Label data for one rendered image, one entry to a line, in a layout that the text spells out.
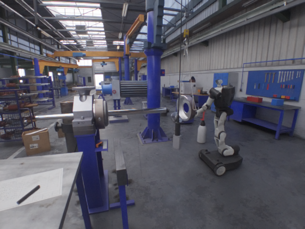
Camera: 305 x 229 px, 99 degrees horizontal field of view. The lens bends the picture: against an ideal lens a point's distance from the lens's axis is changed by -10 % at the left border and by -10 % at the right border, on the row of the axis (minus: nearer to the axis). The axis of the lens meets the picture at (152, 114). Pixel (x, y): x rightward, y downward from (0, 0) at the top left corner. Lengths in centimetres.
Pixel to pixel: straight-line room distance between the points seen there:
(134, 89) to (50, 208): 474
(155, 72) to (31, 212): 309
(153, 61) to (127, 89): 215
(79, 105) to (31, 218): 108
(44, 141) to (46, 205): 287
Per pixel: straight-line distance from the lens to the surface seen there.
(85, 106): 167
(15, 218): 103
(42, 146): 384
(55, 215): 93
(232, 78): 657
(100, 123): 174
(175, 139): 129
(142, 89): 540
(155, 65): 345
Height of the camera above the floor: 150
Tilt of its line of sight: 14 degrees down
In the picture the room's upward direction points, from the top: straight up
